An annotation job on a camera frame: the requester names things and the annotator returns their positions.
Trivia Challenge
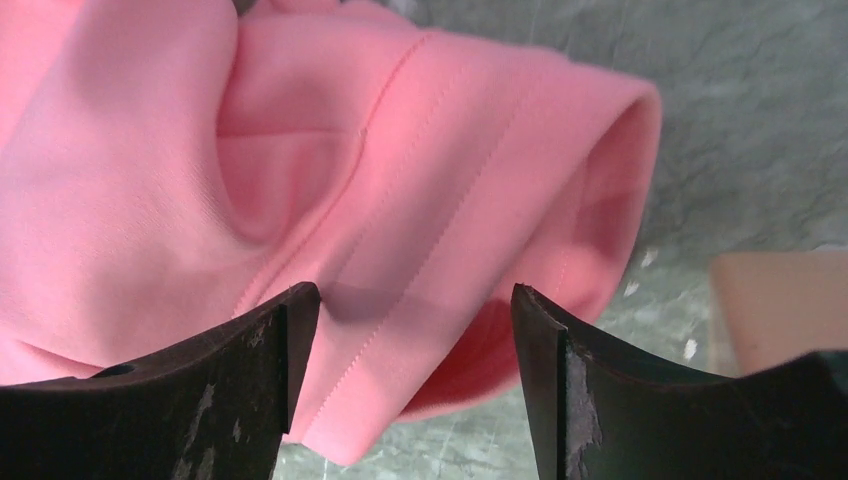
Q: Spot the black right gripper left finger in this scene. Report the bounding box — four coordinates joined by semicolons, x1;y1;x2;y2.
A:
1;282;321;480

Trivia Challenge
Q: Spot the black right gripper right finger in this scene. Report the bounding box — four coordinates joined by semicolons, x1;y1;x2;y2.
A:
511;284;847;480

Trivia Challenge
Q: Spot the pink zip-up jacket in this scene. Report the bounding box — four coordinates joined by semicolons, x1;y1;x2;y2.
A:
1;1;662;465

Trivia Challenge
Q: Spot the orange plastic desk organizer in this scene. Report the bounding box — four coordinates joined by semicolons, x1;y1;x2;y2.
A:
708;250;847;377

